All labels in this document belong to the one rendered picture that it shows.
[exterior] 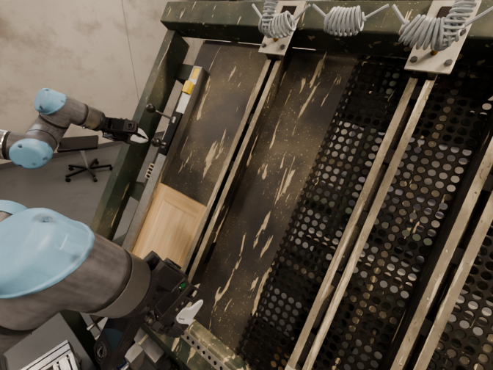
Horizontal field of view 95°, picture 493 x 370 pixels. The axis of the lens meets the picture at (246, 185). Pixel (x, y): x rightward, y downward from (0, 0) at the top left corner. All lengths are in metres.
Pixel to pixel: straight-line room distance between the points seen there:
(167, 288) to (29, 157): 0.54
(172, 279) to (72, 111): 0.65
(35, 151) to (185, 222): 0.52
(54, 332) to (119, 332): 1.87
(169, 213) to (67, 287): 0.79
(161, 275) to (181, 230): 0.64
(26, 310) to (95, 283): 0.05
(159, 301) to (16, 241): 0.22
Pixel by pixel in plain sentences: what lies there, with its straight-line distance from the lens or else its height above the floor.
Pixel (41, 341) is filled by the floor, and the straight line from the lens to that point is 2.29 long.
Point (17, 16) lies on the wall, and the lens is 4.41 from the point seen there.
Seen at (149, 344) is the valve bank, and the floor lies 0.74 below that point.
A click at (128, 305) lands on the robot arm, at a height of 1.52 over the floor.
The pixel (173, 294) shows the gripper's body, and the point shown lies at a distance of 0.40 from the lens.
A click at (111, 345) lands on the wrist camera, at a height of 1.41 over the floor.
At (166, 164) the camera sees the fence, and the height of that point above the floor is 1.30.
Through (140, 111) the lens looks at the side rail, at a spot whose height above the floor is 1.47.
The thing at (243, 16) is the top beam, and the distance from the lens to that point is 1.07.
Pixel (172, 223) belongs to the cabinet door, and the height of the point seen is 1.12.
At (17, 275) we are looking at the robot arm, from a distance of 0.25.
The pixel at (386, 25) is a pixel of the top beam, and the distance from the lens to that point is 0.87.
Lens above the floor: 1.79
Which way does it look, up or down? 32 degrees down
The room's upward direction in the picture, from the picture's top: 5 degrees clockwise
